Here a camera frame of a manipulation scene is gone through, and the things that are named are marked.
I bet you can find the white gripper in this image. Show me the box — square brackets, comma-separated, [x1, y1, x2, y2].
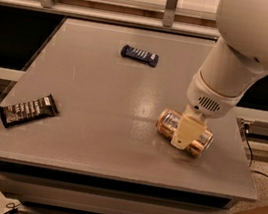
[171, 73, 241, 150]

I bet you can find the orange soda can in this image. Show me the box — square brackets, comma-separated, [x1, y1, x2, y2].
[156, 108, 214, 157]

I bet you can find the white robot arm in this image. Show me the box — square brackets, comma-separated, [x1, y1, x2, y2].
[171, 0, 268, 149]

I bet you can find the blue rxbar blueberry bar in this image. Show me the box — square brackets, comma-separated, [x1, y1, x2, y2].
[120, 44, 159, 68]

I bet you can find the black rxbar chocolate bar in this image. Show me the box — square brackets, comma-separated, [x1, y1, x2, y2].
[0, 95, 59, 128]

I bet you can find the grey table drawer unit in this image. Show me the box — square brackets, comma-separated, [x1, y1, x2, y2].
[0, 160, 234, 214]

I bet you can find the black cable on floor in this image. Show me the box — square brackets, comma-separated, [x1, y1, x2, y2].
[235, 122, 268, 184]

